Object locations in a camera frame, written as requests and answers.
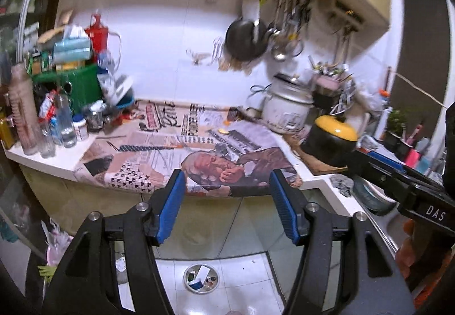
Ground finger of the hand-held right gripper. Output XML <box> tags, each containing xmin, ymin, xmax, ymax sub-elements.
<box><xmin>350</xmin><ymin>149</ymin><xmax>445</xmax><ymax>207</ymax></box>

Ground white jar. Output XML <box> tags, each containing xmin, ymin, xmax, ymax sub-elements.
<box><xmin>73</xmin><ymin>115</ymin><xmax>89</xmax><ymax>141</ymax></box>

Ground clear drinking glass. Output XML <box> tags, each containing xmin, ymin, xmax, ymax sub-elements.
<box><xmin>83</xmin><ymin>105</ymin><xmax>106</xmax><ymax>133</ymax></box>

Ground clear plastic bottle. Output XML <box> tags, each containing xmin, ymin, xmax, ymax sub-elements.
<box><xmin>56</xmin><ymin>94</ymin><xmax>78</xmax><ymax>148</ymax></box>

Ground black wok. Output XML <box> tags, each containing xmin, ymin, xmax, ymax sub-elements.
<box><xmin>226</xmin><ymin>17</ymin><xmax>269</xmax><ymax>62</ymax></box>

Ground stack of plastic cups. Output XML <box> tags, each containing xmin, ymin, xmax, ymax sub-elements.
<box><xmin>9</xmin><ymin>64</ymin><xmax>42</xmax><ymax>155</ymax></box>

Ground pink utensil holder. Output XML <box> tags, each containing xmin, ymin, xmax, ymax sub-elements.
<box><xmin>313</xmin><ymin>75</ymin><xmax>341</xmax><ymax>96</ymax></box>

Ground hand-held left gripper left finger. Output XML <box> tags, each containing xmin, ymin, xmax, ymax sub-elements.
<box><xmin>43</xmin><ymin>169</ymin><xmax>186</xmax><ymax>315</ymax></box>

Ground wooden cutting board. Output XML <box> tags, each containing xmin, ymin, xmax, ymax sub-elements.
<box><xmin>284</xmin><ymin>133</ymin><xmax>349</xmax><ymax>176</ymax></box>

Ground round metal trash can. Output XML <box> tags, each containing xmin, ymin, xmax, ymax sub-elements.
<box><xmin>183</xmin><ymin>263</ymin><xmax>220</xmax><ymax>292</ymax></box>

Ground potted green plant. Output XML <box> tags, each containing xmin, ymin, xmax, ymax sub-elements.
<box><xmin>386</xmin><ymin>108</ymin><xmax>410</xmax><ymax>153</ymax></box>

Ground red plastic pitcher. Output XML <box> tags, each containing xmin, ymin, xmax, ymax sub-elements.
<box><xmin>84</xmin><ymin>13</ymin><xmax>109</xmax><ymax>52</ymax></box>

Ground yellow oil bottle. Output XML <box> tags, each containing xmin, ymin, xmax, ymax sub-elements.
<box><xmin>0</xmin><ymin>116</ymin><xmax>16</xmax><ymax>150</ymax></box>

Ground green base cabinet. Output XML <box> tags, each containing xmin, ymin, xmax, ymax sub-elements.
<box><xmin>19</xmin><ymin>164</ymin><xmax>351</xmax><ymax>262</ymax></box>

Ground white rice cooker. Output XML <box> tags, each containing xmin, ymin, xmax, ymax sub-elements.
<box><xmin>261</xmin><ymin>74</ymin><xmax>315</xmax><ymax>134</ymax></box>

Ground hanging kitchen utensils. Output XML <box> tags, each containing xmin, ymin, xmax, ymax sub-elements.
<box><xmin>259</xmin><ymin>0</ymin><xmax>315</xmax><ymax>38</ymax></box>

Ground metal ladle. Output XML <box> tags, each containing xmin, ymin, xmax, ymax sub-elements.
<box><xmin>271</xmin><ymin>25</ymin><xmax>304</xmax><ymax>61</ymax></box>

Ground green plastic basket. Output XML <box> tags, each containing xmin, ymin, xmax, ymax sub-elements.
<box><xmin>32</xmin><ymin>64</ymin><xmax>104</xmax><ymax>113</ymax></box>

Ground printed newspaper sheet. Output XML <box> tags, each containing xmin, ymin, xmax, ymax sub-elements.
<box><xmin>73</xmin><ymin>100</ymin><xmax>303</xmax><ymax>197</ymax></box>

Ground teal tissue box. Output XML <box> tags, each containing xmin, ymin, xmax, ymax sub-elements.
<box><xmin>53</xmin><ymin>38</ymin><xmax>92</xmax><ymax>63</ymax></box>

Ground black pot with yellow lid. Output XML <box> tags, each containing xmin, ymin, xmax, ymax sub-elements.
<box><xmin>302</xmin><ymin>115</ymin><xmax>358</xmax><ymax>168</ymax></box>

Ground grey patterned cloth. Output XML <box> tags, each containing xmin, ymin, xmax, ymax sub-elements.
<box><xmin>329</xmin><ymin>174</ymin><xmax>354</xmax><ymax>196</ymax></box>

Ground wall knife rack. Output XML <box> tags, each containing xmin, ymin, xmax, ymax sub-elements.
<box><xmin>326</xmin><ymin>0</ymin><xmax>366</xmax><ymax>32</ymax></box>

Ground pink plastic bag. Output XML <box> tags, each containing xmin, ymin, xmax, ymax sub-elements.
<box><xmin>42</xmin><ymin>218</ymin><xmax>74</xmax><ymax>266</ymax></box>

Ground small white box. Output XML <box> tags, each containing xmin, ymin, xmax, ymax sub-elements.
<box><xmin>194</xmin><ymin>265</ymin><xmax>211</xmax><ymax>283</ymax></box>

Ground white washing machine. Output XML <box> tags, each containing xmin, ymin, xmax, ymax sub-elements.
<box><xmin>350</xmin><ymin>176</ymin><xmax>409</xmax><ymax>259</ymax></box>

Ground glass door cabinet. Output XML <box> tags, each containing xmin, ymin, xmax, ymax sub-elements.
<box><xmin>0</xmin><ymin>0</ymin><xmax>65</xmax><ymax>116</ymax></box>

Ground white cable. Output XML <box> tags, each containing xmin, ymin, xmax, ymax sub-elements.
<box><xmin>106</xmin><ymin>32</ymin><xmax>123</xmax><ymax>71</ymax></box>

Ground tall clear glass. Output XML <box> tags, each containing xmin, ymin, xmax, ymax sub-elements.
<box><xmin>38</xmin><ymin>119</ymin><xmax>56</xmax><ymax>159</ymax></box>

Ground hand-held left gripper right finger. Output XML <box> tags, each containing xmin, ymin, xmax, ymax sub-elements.
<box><xmin>269</xmin><ymin>169</ymin><xmax>415</xmax><ymax>315</ymax></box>

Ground person's right hand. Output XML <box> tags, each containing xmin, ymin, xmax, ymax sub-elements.
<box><xmin>395</xmin><ymin>220</ymin><xmax>419</xmax><ymax>267</ymax></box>

